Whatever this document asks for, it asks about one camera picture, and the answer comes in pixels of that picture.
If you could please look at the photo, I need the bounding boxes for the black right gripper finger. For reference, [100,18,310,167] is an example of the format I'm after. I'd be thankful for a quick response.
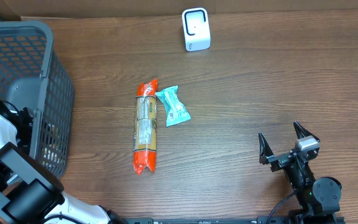
[259,132,274,164]
[293,121,319,142]

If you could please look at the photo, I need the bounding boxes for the green yellow snack packet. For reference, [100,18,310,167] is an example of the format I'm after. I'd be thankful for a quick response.
[40,121,67,175]

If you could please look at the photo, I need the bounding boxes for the orange spaghetti package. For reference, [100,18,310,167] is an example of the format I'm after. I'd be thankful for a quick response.
[132,79,158,175]

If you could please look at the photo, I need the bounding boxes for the teal wipes packet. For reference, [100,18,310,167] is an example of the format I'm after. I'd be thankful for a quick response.
[156,85,191,127]

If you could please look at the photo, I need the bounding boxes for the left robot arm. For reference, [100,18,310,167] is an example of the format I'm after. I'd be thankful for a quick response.
[0,100,112,223]

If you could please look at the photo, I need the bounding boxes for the grey plastic shopping basket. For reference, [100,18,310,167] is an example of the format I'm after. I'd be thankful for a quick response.
[0,21,74,166]

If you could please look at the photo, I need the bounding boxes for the white barcode scanner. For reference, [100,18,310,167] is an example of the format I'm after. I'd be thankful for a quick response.
[181,7,211,52]

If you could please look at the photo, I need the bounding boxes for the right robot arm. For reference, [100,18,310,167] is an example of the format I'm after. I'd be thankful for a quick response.
[259,121,342,223]

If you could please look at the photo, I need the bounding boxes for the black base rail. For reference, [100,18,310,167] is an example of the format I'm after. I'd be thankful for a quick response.
[104,214,346,224]

